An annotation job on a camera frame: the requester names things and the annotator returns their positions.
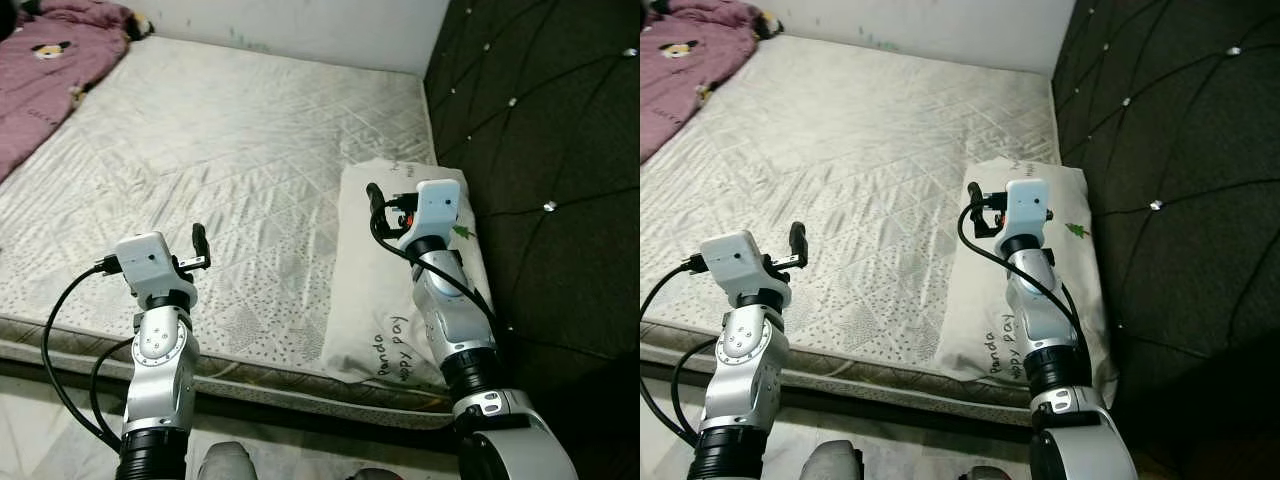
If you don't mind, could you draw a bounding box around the cream pillow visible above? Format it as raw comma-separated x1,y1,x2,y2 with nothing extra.
320,158,498,389
935,158,1118,409

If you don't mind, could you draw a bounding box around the pink cartoon mouse blanket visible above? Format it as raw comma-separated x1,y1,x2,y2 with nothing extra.
0,0,151,183
640,0,783,163

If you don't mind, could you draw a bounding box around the white quilted mattress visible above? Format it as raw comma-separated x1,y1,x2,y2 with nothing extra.
0,35,456,431
640,35,1066,426

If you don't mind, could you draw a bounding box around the black tufted headboard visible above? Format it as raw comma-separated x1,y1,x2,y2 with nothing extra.
1052,0,1280,441
422,0,641,421

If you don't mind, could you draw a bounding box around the silver robot left leg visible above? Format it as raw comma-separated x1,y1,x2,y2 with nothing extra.
195,442,256,480
800,440,866,480

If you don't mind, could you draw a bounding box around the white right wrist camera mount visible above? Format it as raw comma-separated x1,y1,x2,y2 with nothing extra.
398,180,463,251
1003,178,1051,249

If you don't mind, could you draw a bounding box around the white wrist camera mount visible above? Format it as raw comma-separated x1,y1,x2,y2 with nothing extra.
698,230,791,306
1003,178,1051,249
398,180,463,251
113,232,196,306

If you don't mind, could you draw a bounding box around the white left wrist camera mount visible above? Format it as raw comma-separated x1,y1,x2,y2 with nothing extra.
113,232,196,306
698,230,791,306

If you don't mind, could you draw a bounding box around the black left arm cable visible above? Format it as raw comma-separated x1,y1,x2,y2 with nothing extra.
640,260,709,311
90,338,136,431
42,262,126,456
670,338,721,446

